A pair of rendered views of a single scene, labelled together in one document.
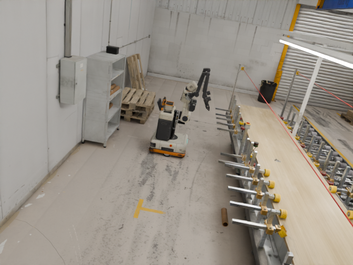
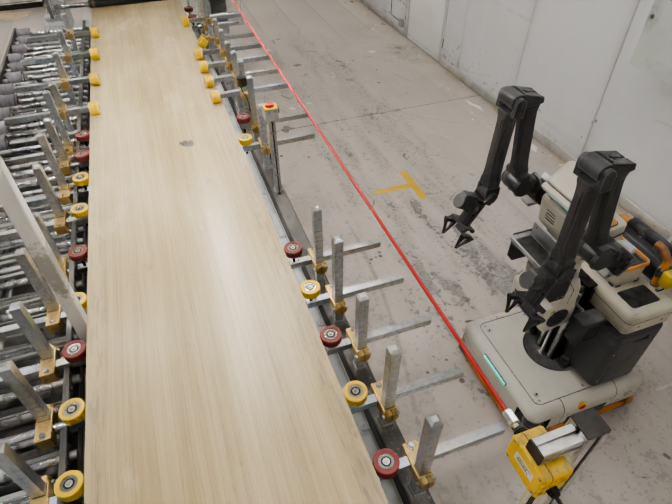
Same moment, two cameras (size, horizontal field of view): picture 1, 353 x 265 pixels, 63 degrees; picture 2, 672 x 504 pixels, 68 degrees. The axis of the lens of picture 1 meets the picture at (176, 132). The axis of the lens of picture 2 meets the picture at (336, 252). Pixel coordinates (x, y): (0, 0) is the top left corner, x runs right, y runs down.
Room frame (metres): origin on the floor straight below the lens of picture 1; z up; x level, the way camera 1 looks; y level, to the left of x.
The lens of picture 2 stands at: (6.04, -1.45, 2.36)
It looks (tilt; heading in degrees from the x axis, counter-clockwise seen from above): 43 degrees down; 159
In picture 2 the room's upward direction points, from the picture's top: straight up
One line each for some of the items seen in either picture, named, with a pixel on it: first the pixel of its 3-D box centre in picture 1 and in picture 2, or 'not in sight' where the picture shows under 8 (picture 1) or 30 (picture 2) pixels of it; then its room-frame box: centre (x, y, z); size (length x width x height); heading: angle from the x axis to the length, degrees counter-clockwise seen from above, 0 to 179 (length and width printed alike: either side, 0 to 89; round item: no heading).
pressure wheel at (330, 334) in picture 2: not in sight; (330, 342); (4.98, -1.08, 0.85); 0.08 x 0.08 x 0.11
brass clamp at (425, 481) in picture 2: not in sight; (417, 465); (5.50, -0.99, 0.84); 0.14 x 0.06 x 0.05; 179
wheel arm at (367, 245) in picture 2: (230, 130); (335, 253); (4.49, -0.87, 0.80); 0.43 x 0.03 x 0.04; 89
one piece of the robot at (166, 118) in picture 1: (167, 120); (586, 302); (5.02, 0.19, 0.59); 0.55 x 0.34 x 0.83; 179
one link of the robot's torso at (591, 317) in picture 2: (182, 117); (555, 313); (5.07, -0.07, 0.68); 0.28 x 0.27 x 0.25; 179
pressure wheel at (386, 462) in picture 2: not in sight; (385, 468); (5.48, -1.09, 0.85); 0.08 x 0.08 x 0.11
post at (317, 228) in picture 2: (236, 126); (318, 250); (4.53, -0.96, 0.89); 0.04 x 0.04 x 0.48; 89
